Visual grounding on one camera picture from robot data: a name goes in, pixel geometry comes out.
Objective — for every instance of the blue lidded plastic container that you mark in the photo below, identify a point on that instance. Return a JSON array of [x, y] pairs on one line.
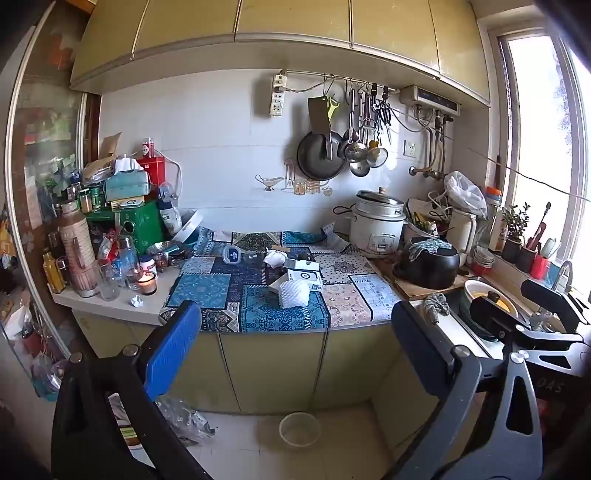
[[232, 254]]

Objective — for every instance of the white wall socket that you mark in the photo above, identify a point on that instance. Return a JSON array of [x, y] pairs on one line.
[[409, 147]]

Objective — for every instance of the black cooking pot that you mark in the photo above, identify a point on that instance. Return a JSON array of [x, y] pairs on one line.
[[429, 270]]

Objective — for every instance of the crumpled white paper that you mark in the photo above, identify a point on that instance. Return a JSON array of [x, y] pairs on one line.
[[137, 302]]

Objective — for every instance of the wall decal stickers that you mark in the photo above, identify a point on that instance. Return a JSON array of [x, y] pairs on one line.
[[270, 181]]

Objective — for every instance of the wooden cutting board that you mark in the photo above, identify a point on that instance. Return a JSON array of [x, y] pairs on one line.
[[406, 288]]

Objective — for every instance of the kitchen cleaver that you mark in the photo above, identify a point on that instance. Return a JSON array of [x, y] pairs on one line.
[[317, 115]]

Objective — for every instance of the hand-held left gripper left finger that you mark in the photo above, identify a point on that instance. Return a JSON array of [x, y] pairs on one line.
[[173, 350]]

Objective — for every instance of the pink thermos flask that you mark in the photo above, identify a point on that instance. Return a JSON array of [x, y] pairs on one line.
[[78, 254]]

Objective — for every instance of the metal sink faucet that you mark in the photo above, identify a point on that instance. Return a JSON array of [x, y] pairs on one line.
[[564, 267]]

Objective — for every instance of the clear drinking glass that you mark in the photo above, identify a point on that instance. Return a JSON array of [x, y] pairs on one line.
[[108, 284]]

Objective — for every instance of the small potted plant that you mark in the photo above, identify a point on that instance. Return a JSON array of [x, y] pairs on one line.
[[511, 249]]

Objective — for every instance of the lit candle in glass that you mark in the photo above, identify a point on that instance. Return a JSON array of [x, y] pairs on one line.
[[147, 287]]

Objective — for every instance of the white electric kettle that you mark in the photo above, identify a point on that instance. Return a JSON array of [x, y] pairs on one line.
[[461, 230]]

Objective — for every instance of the brown cardboard piece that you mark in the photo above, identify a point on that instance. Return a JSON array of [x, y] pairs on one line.
[[111, 145]]

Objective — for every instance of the white plastic bowl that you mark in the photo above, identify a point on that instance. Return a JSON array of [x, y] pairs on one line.
[[300, 441]]

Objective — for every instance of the black utensil cup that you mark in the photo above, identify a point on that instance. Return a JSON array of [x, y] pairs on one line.
[[525, 261]]

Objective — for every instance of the clear crumpled plastic bag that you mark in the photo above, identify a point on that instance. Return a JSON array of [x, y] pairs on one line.
[[189, 422]]

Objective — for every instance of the yellow bowl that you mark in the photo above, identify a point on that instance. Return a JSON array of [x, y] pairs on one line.
[[485, 288]]

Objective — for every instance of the white plastic bag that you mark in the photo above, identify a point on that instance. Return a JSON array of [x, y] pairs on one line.
[[466, 194]]

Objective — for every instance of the red cup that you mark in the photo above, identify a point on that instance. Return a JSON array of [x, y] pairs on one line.
[[539, 268]]

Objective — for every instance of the metal slotted ladle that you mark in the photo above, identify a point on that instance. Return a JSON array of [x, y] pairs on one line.
[[355, 151]]

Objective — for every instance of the metal bowl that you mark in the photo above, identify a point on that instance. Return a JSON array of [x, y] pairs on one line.
[[159, 248]]

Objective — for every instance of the metal mesh strainer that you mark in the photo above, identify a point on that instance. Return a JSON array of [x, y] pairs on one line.
[[377, 157]]

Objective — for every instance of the white power strip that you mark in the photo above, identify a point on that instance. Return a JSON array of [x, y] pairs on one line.
[[277, 104]]

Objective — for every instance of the white paper towel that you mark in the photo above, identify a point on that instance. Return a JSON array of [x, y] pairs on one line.
[[274, 259]]

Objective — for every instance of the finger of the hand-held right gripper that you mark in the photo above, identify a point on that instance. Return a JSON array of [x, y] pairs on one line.
[[549, 300], [491, 321]]

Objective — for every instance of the white round tray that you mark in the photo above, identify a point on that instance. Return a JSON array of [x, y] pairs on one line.
[[188, 227]]

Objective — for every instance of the teal tissue box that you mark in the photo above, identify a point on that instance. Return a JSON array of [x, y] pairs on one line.
[[127, 184]]

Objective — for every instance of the metal wall rail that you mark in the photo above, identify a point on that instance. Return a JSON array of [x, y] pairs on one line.
[[314, 74]]

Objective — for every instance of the window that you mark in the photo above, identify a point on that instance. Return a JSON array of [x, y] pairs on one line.
[[535, 138]]

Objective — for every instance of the patterned blue tablecloth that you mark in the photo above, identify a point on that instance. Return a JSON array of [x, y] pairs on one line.
[[207, 286]]

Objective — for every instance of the white labelled bottle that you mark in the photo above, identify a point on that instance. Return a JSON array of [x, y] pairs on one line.
[[171, 219]]

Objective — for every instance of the grey rag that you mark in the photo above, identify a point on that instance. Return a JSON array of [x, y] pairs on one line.
[[436, 304]]

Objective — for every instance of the red tin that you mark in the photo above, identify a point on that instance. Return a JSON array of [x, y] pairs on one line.
[[156, 173]]

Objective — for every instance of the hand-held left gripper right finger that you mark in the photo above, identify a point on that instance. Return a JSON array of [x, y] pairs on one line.
[[418, 344]]

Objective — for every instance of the white wall water heater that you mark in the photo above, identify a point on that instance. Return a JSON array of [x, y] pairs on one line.
[[429, 98]]

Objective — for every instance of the stack of small bowls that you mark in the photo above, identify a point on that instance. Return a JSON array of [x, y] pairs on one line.
[[482, 261]]

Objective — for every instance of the knitted grey cloth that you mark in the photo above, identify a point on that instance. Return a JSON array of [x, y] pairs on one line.
[[427, 246]]

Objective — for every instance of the black wok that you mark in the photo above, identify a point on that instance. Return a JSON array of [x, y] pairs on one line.
[[314, 159]]

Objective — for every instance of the white cardboard box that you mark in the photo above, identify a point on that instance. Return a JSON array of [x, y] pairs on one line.
[[302, 276]]

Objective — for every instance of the kitchen scissors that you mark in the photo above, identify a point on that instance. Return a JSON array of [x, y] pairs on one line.
[[384, 115]]

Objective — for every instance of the green box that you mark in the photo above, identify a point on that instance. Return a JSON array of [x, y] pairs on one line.
[[143, 221]]

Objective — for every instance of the white pill bottle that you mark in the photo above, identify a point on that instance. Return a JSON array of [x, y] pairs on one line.
[[147, 266]]

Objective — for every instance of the yellow peeler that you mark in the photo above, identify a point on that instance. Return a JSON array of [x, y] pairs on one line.
[[333, 107]]

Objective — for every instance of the clear water bottle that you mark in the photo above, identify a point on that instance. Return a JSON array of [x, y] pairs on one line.
[[127, 258]]

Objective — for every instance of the white rice cooker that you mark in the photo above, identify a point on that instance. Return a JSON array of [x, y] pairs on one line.
[[374, 230]]

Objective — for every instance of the yellow oil bottle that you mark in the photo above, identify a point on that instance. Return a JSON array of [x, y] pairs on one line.
[[54, 274]]

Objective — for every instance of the small red bottle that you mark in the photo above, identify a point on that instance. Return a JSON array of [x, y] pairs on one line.
[[147, 148]]

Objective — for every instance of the white foam net sleeve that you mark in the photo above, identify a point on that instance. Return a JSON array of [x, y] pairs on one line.
[[295, 294]]

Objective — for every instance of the yellow wall cabinet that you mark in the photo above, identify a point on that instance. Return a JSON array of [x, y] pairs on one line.
[[277, 23]]

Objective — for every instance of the metal wall tap pipes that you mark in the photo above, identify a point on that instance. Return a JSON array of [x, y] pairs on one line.
[[429, 171]]

